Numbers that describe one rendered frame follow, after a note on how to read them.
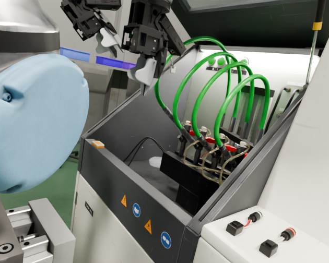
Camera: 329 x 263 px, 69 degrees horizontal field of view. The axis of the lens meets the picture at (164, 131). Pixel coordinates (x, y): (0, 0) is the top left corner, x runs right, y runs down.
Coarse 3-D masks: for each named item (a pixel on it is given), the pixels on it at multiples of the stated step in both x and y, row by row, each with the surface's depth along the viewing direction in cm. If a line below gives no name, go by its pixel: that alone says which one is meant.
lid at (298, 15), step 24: (192, 0) 102; (216, 0) 94; (240, 0) 87; (264, 0) 81; (288, 0) 76; (312, 0) 70; (192, 24) 114; (216, 24) 104; (240, 24) 95; (264, 24) 88; (288, 24) 82; (312, 24) 76
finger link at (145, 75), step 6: (150, 60) 55; (150, 66) 56; (138, 72) 54; (144, 72) 55; (150, 72) 56; (138, 78) 55; (144, 78) 56; (150, 78) 57; (156, 78) 56; (150, 84) 57; (144, 90) 59; (150, 90) 58; (144, 96) 59
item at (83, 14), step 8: (64, 0) 69; (72, 0) 70; (80, 0) 71; (64, 8) 70; (72, 8) 70; (80, 8) 71; (88, 8) 72; (96, 8) 72; (72, 16) 71; (80, 16) 69; (88, 16) 70; (96, 16) 71; (80, 24) 69; (88, 24) 71; (96, 24) 72; (88, 32) 71; (96, 32) 76
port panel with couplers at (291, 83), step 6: (288, 78) 88; (294, 78) 87; (300, 78) 85; (288, 84) 88; (294, 84) 86; (300, 84) 85; (288, 90) 87; (300, 90) 83; (282, 96) 90; (288, 96) 88; (294, 96) 87; (282, 102) 90; (282, 108) 90; (276, 114) 88; (276, 120) 91
